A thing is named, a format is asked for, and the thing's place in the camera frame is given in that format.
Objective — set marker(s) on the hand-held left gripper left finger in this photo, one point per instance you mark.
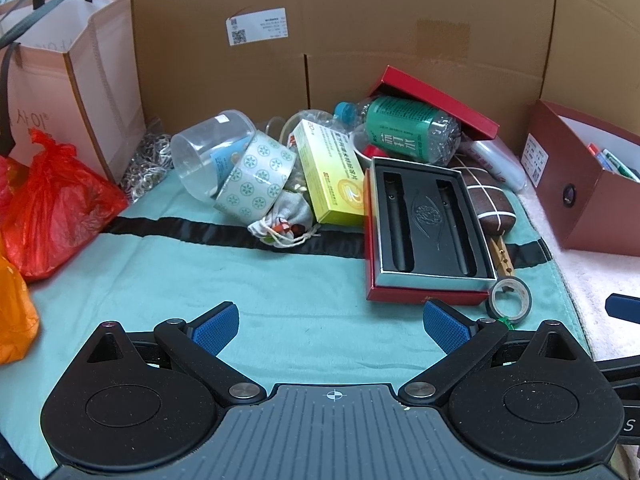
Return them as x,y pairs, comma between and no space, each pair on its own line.
217,329

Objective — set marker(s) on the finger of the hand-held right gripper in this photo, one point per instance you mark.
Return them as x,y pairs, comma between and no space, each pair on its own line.
622,370
624,307

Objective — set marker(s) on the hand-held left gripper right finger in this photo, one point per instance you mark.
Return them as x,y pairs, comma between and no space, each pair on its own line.
445,330

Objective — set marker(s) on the dark red storage box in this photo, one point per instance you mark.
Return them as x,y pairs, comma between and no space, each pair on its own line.
575,210

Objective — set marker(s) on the red gift box black tray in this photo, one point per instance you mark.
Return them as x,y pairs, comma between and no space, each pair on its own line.
430,220

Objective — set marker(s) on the white fabric herb sachet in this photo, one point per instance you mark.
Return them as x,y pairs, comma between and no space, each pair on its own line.
290,215

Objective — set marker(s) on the teal flower patterned tape roll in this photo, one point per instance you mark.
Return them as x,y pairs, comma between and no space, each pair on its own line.
260,180

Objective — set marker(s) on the teal blanket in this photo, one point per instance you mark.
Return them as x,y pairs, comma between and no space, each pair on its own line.
250,285

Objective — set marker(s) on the small thin tape roll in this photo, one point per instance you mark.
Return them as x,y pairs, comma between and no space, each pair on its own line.
492,302

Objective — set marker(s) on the wooden clip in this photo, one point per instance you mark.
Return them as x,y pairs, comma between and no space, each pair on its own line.
501,257

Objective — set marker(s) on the green marker pen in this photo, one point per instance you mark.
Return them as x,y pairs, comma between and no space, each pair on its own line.
620,162

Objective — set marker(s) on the blue marker pen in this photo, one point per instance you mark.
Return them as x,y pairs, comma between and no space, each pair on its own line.
603,161

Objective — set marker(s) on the white plastic tube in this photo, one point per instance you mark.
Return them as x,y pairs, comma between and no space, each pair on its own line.
500,162

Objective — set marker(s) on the pile of metal rings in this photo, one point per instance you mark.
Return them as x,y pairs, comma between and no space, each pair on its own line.
147,165

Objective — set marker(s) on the clear plastic jar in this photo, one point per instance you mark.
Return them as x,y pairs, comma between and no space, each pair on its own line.
200,150

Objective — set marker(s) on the yellow medicine box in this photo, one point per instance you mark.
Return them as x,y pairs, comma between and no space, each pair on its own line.
330,180

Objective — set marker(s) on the small red object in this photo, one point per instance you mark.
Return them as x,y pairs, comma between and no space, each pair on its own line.
372,151

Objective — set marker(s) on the white bowl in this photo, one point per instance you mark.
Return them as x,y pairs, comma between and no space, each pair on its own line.
361,147

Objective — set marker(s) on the orange plastic bag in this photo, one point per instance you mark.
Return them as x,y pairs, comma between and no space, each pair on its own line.
15,310

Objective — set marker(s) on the green label plastic bottle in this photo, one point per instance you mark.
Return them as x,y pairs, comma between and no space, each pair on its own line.
400,127

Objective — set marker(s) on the red plastic bag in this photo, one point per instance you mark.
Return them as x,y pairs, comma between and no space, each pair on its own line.
55,200

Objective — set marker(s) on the clear plastic cup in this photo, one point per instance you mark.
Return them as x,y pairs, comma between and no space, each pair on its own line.
280,127

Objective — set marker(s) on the red box lid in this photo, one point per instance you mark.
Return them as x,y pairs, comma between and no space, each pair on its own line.
440,97

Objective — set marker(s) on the large cardboard box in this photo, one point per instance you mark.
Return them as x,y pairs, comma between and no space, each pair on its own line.
200,75

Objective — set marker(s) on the pink paper bag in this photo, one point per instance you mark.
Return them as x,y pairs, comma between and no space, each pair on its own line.
45,90

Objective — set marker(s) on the white shipping label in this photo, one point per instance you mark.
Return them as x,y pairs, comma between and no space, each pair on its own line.
257,25

